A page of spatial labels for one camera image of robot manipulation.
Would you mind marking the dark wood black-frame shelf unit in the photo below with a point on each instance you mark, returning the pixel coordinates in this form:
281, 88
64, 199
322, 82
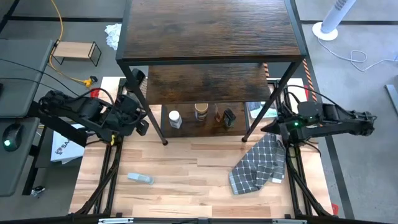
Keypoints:
208, 31

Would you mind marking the grey metal strip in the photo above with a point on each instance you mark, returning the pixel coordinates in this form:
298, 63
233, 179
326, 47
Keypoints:
392, 98

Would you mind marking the white crumpled cloth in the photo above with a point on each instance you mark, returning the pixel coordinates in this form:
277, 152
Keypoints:
113, 35

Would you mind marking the dark green spice tin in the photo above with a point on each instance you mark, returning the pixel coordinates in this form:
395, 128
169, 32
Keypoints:
229, 118

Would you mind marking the small wood black-frame stand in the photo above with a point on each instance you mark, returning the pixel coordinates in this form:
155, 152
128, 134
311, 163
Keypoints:
73, 49

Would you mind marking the metal clamp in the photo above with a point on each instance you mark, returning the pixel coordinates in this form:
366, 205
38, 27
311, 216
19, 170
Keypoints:
38, 191

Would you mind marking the white-lid glass spice jar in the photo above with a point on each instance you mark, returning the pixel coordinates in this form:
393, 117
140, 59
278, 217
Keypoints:
175, 119

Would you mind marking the grey desk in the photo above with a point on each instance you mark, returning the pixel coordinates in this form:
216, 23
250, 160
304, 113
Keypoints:
21, 77

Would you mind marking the grey checked dish cloth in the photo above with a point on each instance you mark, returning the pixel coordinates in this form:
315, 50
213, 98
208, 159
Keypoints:
258, 165

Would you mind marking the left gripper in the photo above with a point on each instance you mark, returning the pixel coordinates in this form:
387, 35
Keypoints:
127, 115

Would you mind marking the black computer mouse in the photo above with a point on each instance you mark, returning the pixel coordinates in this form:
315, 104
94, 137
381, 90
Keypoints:
12, 137

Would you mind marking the tan-lid brown spice jar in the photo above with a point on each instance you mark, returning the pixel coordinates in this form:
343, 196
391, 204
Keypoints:
201, 112

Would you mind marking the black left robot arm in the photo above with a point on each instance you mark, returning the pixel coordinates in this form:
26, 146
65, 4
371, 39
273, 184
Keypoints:
81, 109

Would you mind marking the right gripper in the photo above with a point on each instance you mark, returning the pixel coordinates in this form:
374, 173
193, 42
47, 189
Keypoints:
292, 130

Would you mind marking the red spice packet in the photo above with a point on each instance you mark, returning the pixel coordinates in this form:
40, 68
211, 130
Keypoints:
218, 114

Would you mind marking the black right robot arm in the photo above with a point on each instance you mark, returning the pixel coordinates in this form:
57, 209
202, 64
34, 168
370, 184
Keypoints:
342, 124

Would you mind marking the white printed box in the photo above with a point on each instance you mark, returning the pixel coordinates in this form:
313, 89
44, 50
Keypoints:
66, 149

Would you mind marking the printed booklet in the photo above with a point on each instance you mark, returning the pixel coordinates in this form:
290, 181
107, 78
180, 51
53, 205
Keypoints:
256, 108

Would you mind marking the grey oblong plastic tool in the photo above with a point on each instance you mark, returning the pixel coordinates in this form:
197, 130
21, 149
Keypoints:
140, 178

